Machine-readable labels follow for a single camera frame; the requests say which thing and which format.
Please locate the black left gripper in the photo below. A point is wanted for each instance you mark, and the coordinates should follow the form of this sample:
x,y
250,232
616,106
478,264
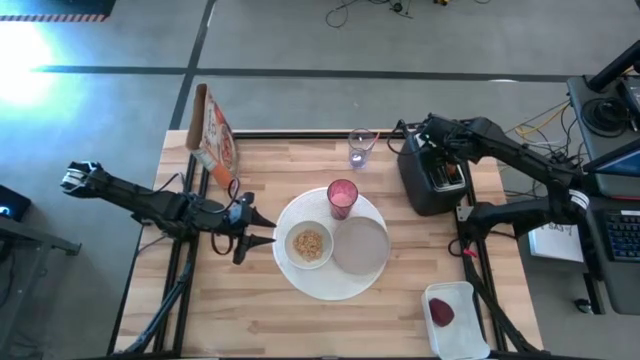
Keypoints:
x,y
232,217

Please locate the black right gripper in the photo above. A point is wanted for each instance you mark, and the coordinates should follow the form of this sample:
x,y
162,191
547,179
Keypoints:
x,y
442,135

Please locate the white ceramic bowl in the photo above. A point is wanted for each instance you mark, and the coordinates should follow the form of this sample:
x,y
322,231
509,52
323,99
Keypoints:
x,y
295,232

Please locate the red plastic tumbler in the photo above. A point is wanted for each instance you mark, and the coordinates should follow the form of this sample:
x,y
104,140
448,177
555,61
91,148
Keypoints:
x,y
342,200

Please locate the small grey plate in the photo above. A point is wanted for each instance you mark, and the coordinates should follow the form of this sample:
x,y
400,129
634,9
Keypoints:
x,y
361,245

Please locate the pumpkin cereal box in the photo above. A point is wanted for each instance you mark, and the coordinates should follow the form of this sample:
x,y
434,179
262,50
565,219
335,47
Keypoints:
x,y
215,135

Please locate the dark red apple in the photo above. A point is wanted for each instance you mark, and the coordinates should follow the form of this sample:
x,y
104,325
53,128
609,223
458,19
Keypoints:
x,y
441,312

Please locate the white plastic bin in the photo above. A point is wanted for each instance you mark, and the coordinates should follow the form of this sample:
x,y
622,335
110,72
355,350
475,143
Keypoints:
x,y
465,330

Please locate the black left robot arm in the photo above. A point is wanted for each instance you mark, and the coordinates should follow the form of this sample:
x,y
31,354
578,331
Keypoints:
x,y
140,205

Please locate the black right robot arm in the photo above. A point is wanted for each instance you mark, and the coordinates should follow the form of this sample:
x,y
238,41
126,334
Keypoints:
x,y
520,155

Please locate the black toaster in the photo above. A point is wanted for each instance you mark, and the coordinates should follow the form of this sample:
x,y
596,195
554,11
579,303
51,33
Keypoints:
x,y
420,185

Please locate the cereal pieces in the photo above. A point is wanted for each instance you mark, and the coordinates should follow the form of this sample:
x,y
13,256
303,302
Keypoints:
x,y
308,245

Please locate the white round woven placemat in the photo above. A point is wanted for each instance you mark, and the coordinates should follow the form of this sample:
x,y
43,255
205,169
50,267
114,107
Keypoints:
x,y
320,285

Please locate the clear glass tumbler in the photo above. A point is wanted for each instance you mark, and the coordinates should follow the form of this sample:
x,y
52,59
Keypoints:
x,y
357,157

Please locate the white notebook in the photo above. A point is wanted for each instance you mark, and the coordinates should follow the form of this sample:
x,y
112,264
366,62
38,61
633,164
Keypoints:
x,y
555,247

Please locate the laptop with blue screen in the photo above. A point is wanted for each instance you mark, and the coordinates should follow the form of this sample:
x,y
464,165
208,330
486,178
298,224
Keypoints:
x,y
620,165

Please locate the black keyboard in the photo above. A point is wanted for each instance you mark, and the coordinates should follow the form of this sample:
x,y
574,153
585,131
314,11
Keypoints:
x,y
625,235

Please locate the black computer mouse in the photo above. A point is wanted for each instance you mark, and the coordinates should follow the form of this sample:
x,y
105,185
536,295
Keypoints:
x,y
582,305

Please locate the black cylindrical pole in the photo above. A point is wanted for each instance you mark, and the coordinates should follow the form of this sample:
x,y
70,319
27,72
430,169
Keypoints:
x,y
615,67

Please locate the grey metal cart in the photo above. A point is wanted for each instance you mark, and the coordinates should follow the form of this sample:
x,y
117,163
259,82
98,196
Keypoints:
x,y
50,245

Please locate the grey desk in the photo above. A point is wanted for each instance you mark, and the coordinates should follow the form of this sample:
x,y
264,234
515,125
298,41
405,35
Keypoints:
x,y
625,290

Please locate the black box with blue light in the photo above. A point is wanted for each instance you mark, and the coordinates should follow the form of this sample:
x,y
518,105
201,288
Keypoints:
x,y
15,205

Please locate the hazard striped floor mat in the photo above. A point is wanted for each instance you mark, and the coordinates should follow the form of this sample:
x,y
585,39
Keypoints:
x,y
55,7

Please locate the black aluminium table frame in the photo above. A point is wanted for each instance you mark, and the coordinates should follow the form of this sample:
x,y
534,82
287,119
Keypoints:
x,y
300,135

